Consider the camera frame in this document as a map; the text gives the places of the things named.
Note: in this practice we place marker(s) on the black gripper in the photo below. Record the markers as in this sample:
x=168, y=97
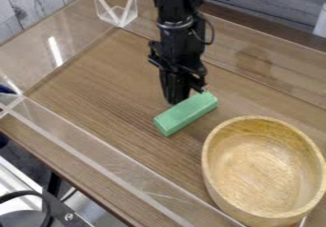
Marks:
x=176, y=55

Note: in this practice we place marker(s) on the green rectangular block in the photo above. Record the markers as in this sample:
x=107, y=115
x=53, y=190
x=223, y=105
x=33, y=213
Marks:
x=187, y=111

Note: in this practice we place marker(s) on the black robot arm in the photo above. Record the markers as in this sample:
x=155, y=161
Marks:
x=178, y=13

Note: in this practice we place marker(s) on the brown wooden bowl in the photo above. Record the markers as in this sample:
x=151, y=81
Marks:
x=263, y=171

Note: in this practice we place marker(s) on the black table leg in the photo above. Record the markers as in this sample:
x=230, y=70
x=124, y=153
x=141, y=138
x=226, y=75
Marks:
x=53, y=185

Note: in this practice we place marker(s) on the black metal clamp plate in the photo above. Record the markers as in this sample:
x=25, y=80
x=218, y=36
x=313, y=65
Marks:
x=63, y=216

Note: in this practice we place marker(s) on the clear acrylic corner bracket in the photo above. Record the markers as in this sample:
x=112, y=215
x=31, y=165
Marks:
x=117, y=16

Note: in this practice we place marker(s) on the clear acrylic front wall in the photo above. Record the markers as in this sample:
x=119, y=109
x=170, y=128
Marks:
x=127, y=188

